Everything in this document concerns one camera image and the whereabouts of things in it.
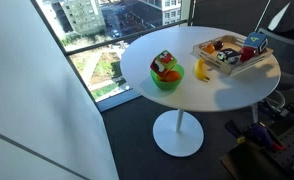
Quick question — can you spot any colourful picture plush cube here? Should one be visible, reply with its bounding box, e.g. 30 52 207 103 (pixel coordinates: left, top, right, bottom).
149 49 178 78

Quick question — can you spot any wooden crate tray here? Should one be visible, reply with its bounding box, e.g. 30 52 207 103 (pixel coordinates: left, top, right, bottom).
191 34 275 76

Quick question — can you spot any blue plush cube number 4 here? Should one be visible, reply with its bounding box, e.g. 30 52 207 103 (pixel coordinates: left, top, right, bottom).
243 31 269 55

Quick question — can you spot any green plastic bowl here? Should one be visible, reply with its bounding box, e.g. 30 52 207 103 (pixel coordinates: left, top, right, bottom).
150 63 185 91

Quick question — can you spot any orange fruit in bowl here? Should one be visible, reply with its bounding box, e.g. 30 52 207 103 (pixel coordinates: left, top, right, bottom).
160 69 182 83

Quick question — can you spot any yellow banana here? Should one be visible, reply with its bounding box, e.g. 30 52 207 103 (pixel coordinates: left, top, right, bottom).
193 58 211 83

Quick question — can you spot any small orange fruit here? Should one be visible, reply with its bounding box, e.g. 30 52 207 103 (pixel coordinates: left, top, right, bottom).
201 43 216 55

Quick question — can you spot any dark red plum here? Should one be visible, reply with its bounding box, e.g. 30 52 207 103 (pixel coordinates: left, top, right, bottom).
213 40 225 51

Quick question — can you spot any red apple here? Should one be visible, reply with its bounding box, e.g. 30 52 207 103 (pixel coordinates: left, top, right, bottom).
239 46 259 63

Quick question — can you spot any black box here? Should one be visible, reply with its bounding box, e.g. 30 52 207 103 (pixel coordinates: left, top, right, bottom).
220 139 290 180

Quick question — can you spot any grey office chair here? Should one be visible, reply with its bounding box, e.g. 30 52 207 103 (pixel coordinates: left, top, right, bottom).
251 27 294 124

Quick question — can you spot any black perforated board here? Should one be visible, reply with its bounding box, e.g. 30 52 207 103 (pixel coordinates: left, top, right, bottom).
266 122 294 178

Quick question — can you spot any white table pedestal base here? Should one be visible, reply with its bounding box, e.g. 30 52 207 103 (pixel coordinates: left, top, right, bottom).
152 109 205 158

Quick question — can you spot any dark window frame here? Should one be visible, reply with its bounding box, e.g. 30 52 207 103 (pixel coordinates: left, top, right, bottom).
30 0 196 113

